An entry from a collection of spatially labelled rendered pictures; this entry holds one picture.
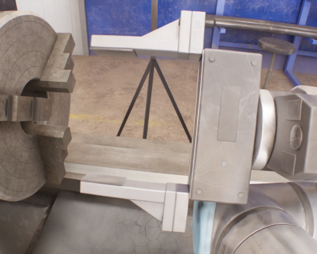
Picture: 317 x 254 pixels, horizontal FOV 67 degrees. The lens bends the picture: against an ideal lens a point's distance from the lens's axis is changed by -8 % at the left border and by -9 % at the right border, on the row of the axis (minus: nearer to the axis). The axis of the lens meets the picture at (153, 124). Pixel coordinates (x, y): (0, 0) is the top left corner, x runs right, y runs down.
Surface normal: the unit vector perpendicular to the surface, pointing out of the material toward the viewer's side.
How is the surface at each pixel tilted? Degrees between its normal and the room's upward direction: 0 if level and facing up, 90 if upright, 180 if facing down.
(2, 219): 0
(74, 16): 90
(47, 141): 87
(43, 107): 90
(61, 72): 27
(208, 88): 57
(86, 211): 19
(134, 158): 0
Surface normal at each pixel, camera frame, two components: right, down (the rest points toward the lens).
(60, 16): -0.12, 0.57
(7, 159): 0.99, 0.09
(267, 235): -0.40, -0.91
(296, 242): 0.07, -0.99
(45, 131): -0.04, -0.39
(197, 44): -0.08, 0.04
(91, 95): 0.03, -0.81
